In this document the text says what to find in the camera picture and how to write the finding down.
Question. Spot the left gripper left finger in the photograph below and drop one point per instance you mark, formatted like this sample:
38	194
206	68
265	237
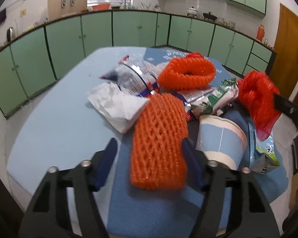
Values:
48	212

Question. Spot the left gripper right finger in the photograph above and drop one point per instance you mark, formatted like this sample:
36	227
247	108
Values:
250	213

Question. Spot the red mesh net bag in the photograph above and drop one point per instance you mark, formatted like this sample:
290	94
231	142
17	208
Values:
256	94

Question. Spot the blue milk carton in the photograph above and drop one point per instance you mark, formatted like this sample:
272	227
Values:
262	156

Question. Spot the blue paper cup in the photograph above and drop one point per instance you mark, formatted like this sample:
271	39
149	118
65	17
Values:
221	140

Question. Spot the green white snack bag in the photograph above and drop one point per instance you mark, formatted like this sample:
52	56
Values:
209	100

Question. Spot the orange foam net sleeve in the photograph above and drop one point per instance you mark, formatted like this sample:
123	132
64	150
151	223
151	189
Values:
156	158

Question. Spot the white tissue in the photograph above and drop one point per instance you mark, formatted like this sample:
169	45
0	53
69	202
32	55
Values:
120	109

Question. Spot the silver blue snack wrapper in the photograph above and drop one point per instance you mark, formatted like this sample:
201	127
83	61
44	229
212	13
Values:
135	76

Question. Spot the green lower kitchen cabinets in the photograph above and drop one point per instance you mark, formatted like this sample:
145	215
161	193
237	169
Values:
38	58

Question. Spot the wooden door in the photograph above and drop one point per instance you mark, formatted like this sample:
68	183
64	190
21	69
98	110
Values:
284	72

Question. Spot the orange thermos flask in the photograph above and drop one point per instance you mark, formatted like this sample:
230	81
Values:
260	33

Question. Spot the black wok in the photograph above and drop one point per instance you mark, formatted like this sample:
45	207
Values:
209	16

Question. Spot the white cooking pot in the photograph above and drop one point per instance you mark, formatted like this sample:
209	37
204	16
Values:
192	12

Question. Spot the brown cardboard box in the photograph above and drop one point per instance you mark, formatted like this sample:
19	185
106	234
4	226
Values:
64	8

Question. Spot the red plastic basin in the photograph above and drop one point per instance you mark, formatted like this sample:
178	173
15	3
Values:
101	7

